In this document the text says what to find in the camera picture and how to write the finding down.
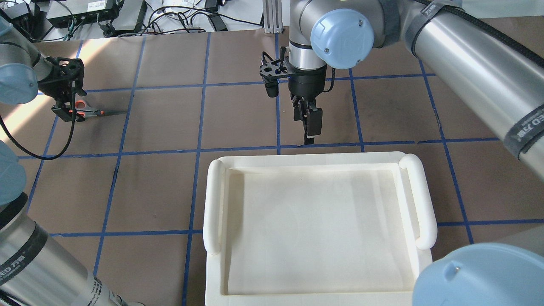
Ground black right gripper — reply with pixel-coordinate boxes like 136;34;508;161
289;70;326;145

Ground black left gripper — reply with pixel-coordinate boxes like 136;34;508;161
52;81;85;122

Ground orange grey handled scissors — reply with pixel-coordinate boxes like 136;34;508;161
74;99;126;118

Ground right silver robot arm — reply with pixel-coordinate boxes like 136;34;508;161
289;0;543;306

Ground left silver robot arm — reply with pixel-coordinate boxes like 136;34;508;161
0;18;138;306

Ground black electronics box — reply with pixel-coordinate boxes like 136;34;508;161
45;0;148;35

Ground black power adapter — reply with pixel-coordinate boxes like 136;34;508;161
207;12;228;32

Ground white foam tray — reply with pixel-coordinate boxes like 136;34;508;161
203;151;437;306

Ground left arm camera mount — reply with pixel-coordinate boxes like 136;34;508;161
38;57;87;96

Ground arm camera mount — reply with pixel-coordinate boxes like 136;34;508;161
38;57;87;96
260;53;292;98

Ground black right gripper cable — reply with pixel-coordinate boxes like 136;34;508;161
261;46;336;93

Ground right arm camera mount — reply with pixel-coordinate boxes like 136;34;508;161
260;53;292;98

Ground aluminium frame post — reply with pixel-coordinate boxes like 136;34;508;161
262;0;284;34

